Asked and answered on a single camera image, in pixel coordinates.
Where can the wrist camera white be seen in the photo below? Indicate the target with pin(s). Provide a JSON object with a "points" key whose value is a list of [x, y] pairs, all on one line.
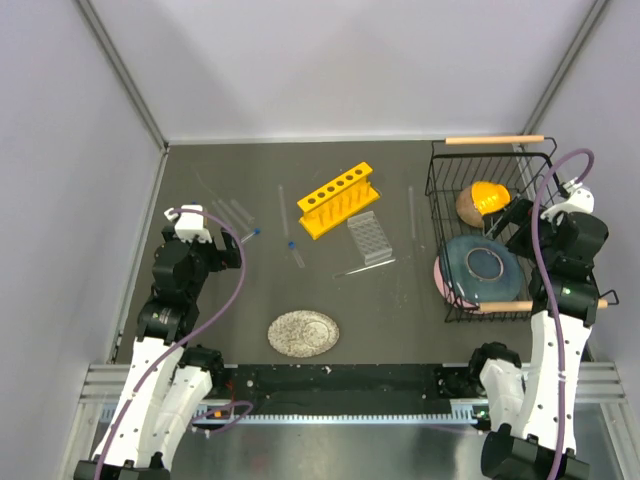
{"points": [[190, 227], [579, 199]]}

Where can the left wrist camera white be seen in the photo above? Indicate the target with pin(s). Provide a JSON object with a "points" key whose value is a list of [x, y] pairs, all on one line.
{"points": [[190, 227]]}

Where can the yellow test tube rack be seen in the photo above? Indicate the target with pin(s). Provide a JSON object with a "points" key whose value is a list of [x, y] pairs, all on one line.
{"points": [[331, 204]]}

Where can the clear acrylic tube rack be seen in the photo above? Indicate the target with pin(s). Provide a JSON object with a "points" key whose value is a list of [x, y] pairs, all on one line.
{"points": [[369, 238]]}

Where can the black wire basket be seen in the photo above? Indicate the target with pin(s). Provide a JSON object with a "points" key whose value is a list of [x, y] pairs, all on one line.
{"points": [[527, 174]]}

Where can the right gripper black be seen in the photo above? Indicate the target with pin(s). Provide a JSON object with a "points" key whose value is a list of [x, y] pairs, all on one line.
{"points": [[514, 243]]}

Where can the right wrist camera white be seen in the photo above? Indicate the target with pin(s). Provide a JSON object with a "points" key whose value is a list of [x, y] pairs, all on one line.
{"points": [[579, 199]]}

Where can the grey cable duct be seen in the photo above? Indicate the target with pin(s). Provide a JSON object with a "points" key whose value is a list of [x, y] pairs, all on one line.
{"points": [[340, 417]]}

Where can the long glass tube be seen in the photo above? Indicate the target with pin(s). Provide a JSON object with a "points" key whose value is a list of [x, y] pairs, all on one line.
{"points": [[283, 211], [364, 268], [412, 213]]}

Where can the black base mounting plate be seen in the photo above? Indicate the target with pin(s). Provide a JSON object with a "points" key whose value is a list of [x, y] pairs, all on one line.
{"points": [[346, 389]]}

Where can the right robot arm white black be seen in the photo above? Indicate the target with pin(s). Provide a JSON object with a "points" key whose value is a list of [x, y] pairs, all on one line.
{"points": [[531, 412]]}

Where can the pink plate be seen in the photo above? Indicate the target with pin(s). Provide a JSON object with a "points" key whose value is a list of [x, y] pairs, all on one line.
{"points": [[442, 285]]}

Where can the speckled ceramic plate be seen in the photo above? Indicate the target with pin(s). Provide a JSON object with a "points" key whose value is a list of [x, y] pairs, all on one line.
{"points": [[303, 334]]}

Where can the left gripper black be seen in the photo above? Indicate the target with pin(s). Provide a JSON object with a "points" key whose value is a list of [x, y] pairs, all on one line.
{"points": [[228, 257]]}

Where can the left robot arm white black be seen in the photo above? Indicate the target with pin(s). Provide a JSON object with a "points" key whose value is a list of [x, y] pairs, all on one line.
{"points": [[167, 379]]}

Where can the short tube blue cap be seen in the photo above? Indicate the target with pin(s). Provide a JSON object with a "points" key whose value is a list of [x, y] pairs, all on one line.
{"points": [[250, 235], [296, 254]]}

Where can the blue ceramic plate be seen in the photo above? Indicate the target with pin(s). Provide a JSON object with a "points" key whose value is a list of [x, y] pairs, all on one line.
{"points": [[475, 269]]}

